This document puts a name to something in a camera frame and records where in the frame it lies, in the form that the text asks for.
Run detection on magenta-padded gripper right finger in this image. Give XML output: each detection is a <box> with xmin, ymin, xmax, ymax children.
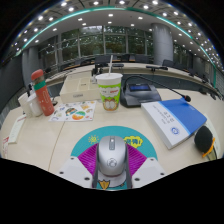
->
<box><xmin>125</xmin><ymin>143</ymin><xmax>167</xmax><ymax>190</ymax></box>

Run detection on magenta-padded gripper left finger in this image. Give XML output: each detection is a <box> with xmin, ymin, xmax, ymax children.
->
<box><xmin>57</xmin><ymin>143</ymin><xmax>101</xmax><ymax>190</ymax></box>

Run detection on silver grey computer mouse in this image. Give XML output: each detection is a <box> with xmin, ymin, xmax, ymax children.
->
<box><xmin>96</xmin><ymin>135</ymin><xmax>129</xmax><ymax>177</ymax></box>

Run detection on round teal cartoon mouse pad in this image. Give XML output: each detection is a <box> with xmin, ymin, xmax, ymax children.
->
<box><xmin>70</xmin><ymin>125</ymin><xmax>158</xmax><ymax>191</ymax></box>

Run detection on blue and white book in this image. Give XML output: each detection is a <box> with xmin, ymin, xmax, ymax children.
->
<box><xmin>140</xmin><ymin>97</ymin><xmax>208</xmax><ymax>150</ymax></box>

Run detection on colourful sticker sheet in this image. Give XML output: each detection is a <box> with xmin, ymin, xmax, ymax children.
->
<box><xmin>48</xmin><ymin>100</ymin><xmax>98</xmax><ymax>123</ymax></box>

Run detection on cream paper booklet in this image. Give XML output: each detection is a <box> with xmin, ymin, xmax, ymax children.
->
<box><xmin>7</xmin><ymin>114</ymin><xmax>27</xmax><ymax>145</ymax></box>

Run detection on white lidded mug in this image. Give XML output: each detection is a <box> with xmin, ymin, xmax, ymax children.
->
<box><xmin>27</xmin><ymin>93</ymin><xmax>44</xmax><ymax>118</ymax></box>

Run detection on red bottle with green band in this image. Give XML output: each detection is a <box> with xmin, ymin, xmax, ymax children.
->
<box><xmin>30</xmin><ymin>69</ymin><xmax>55</xmax><ymax>117</ymax></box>

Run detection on cream cardboard box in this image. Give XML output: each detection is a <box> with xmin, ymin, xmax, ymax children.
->
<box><xmin>59</xmin><ymin>75</ymin><xmax>102</xmax><ymax>104</ymax></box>

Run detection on printed paper cup with straw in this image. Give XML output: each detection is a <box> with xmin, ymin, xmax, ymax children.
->
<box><xmin>94</xmin><ymin>54</ymin><xmax>124</xmax><ymax>112</ymax></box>

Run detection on tall white plastic cup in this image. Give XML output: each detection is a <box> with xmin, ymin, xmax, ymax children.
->
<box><xmin>17</xmin><ymin>92</ymin><xmax>33</xmax><ymax>118</ymax></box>

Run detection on far desk microphone units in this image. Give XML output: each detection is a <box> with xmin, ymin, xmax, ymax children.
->
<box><xmin>91</xmin><ymin>63</ymin><xmax>169</xmax><ymax>76</ymax></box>

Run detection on long curved conference desk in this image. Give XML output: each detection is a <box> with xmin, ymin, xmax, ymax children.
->
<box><xmin>43</xmin><ymin>62</ymin><xmax>224</xmax><ymax>98</ymax></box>

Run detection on dark office chairs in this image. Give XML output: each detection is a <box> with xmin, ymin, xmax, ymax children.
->
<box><xmin>43</xmin><ymin>53</ymin><xmax>214</xmax><ymax>98</ymax></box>

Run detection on ceiling lights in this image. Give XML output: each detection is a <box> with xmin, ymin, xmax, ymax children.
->
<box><xmin>13</xmin><ymin>0</ymin><xmax>221</xmax><ymax>64</ymax></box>

